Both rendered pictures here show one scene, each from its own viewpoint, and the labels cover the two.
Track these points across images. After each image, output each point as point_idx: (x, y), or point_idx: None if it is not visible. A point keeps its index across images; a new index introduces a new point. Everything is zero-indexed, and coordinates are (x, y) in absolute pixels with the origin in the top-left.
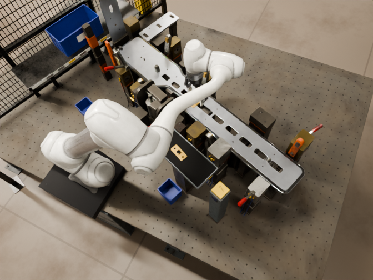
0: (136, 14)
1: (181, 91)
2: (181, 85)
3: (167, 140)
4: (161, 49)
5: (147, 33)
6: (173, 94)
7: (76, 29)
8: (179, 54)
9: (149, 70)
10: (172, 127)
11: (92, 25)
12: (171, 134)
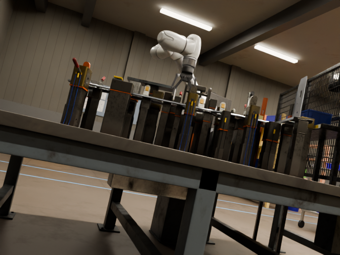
0: (319, 124)
1: (202, 120)
2: (203, 109)
3: (156, 47)
4: (264, 130)
5: (287, 123)
6: (202, 115)
7: None
8: (245, 124)
9: (237, 118)
10: (160, 48)
11: (303, 115)
12: (157, 48)
